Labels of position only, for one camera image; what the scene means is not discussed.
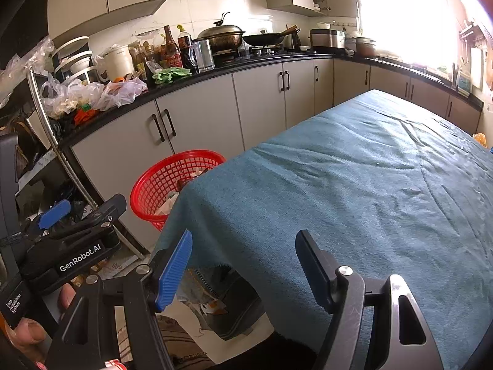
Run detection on black frying pan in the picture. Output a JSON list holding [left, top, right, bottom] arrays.
[[243, 25, 298, 47]]

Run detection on kitchen base cabinets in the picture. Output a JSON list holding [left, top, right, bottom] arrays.
[[61, 55, 485, 255]]

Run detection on steel wok with lid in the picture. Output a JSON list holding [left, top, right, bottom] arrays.
[[196, 12, 244, 54]]

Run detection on clear plastic bags pile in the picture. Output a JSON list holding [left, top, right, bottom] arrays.
[[1, 37, 148, 119]]

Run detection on silver rice cooker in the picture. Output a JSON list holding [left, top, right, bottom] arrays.
[[309, 29, 345, 51]]

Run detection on white rice cooker pot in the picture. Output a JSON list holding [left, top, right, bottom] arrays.
[[95, 44, 135, 82]]

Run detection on left hand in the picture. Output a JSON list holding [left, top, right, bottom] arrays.
[[0, 282, 78, 370]]

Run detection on yellow plastic bag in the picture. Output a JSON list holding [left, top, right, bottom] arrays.
[[473, 133, 488, 148]]

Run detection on red plastic mesh basket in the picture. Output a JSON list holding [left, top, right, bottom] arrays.
[[129, 150, 226, 231]]

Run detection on steel kettle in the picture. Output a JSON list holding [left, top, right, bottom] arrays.
[[189, 39, 215, 73]]

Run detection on sauce bottles group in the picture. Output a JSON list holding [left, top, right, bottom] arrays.
[[129, 25, 186, 85]]

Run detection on green vegetables bag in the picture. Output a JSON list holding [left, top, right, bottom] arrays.
[[152, 67, 192, 85]]

